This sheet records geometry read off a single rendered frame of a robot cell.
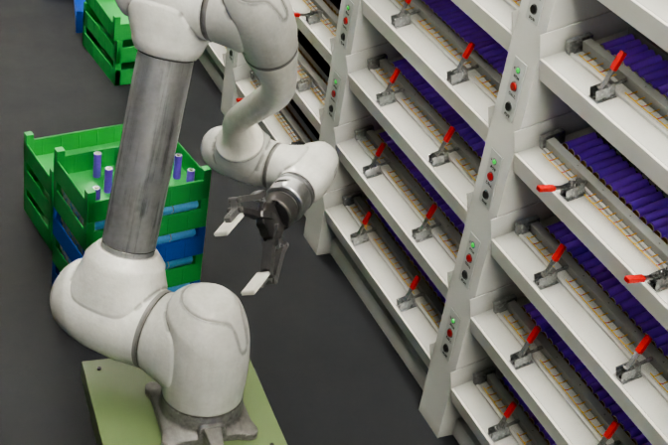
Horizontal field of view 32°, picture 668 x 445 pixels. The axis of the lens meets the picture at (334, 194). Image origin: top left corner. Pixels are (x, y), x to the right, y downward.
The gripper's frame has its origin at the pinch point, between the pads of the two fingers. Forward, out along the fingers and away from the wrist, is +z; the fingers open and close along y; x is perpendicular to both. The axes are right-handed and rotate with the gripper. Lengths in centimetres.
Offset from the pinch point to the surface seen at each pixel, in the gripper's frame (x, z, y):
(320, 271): -32, -66, -45
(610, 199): 68, -19, -6
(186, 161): -40, -45, 2
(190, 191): -33.6, -34.6, -1.1
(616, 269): 69, -7, -13
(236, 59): -72, -122, -2
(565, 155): 58, -29, -1
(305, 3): -30, -105, 15
